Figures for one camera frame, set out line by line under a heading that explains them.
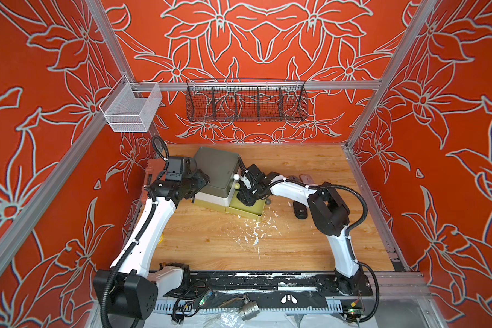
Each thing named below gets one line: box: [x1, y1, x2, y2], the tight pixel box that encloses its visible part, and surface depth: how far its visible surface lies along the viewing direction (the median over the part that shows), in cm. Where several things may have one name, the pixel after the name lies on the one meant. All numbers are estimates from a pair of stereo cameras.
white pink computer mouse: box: [299, 173, 314, 185], surface depth 105 cm
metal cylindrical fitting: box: [239, 300, 260, 322], surface depth 67 cm
